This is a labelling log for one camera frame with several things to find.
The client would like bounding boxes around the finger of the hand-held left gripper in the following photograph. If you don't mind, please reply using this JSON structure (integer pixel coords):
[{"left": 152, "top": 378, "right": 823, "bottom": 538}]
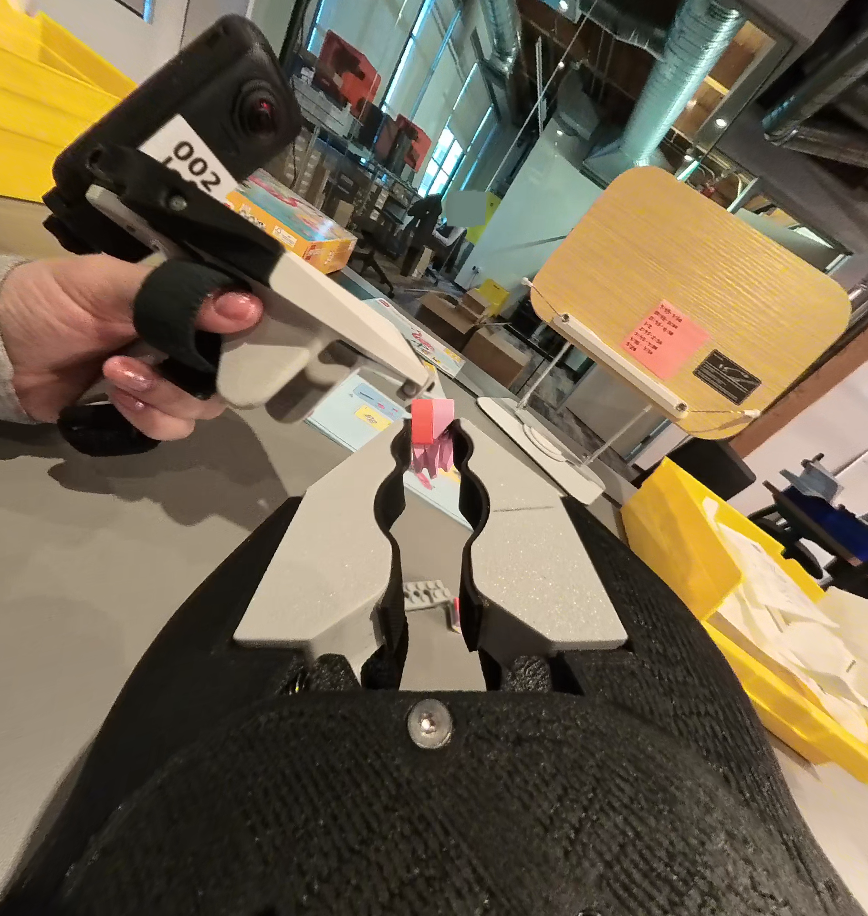
[{"left": 251, "top": 247, "right": 436, "bottom": 399}]

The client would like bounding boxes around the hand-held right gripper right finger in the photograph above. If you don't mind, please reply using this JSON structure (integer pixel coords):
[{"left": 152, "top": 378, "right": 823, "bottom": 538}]
[{"left": 459, "top": 420, "right": 629, "bottom": 691}]

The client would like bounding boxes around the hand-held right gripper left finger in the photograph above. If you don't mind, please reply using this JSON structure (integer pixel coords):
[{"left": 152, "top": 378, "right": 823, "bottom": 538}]
[{"left": 233, "top": 422, "right": 413, "bottom": 670}]

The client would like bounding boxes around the long grey brick plate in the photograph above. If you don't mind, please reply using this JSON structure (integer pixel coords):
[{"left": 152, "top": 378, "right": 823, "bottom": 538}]
[{"left": 403, "top": 578, "right": 465, "bottom": 635}]

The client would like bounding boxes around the pink brick assembly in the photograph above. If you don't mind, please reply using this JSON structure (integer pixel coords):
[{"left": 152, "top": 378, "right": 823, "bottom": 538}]
[{"left": 408, "top": 398, "right": 456, "bottom": 482}]

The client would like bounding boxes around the person's left hand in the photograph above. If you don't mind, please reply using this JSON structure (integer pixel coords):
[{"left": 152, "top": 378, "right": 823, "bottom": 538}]
[{"left": 0, "top": 254, "right": 264, "bottom": 442}]

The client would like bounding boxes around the flamingo cover instruction booklet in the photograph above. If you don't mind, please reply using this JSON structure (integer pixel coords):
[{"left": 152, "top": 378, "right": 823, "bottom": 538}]
[{"left": 362, "top": 297, "right": 468, "bottom": 380}]

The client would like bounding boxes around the open instruction booklet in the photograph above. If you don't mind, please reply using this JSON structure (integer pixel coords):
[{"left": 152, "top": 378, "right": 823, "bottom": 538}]
[{"left": 303, "top": 372, "right": 478, "bottom": 534}]

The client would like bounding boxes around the toy brick set box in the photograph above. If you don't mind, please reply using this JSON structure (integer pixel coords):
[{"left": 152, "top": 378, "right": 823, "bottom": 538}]
[{"left": 222, "top": 168, "right": 358, "bottom": 275}]

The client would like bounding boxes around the black tripod pole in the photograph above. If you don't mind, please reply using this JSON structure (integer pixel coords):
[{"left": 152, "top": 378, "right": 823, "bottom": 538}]
[{"left": 280, "top": 0, "right": 322, "bottom": 67}]

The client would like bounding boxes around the yellow plastic bin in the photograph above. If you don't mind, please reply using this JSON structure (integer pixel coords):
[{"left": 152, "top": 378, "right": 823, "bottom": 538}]
[
  {"left": 0, "top": 0, "right": 139, "bottom": 205},
  {"left": 620, "top": 457, "right": 868, "bottom": 786}
]

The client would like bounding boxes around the red hooded machine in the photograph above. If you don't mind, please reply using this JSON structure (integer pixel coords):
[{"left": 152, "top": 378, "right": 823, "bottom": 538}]
[
  {"left": 312, "top": 29, "right": 382, "bottom": 103},
  {"left": 394, "top": 114, "right": 433, "bottom": 173}
]

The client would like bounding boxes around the pile of white paper bags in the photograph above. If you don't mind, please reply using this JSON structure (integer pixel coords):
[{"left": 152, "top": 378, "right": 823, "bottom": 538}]
[{"left": 702, "top": 497, "right": 868, "bottom": 745}]

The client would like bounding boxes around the pink sticky note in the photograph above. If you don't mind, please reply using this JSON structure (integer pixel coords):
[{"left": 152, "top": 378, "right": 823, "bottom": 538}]
[{"left": 620, "top": 299, "right": 711, "bottom": 382}]

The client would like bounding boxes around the black label sticker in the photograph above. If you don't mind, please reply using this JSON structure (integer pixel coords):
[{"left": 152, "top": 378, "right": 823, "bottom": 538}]
[{"left": 691, "top": 348, "right": 763, "bottom": 407}]

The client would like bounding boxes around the blue machine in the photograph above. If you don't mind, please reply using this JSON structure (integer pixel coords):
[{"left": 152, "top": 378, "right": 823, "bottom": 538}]
[{"left": 763, "top": 454, "right": 868, "bottom": 582}]

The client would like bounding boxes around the whiteboard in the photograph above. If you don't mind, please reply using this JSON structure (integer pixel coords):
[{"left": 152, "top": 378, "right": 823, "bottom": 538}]
[{"left": 835, "top": 447, "right": 868, "bottom": 503}]

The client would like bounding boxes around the wooden book stand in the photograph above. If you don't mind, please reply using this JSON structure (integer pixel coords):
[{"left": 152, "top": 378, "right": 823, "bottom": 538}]
[{"left": 477, "top": 166, "right": 853, "bottom": 505}]

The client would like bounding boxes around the silver air duct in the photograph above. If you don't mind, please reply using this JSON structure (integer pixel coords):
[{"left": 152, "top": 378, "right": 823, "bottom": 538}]
[{"left": 584, "top": 0, "right": 750, "bottom": 180}]

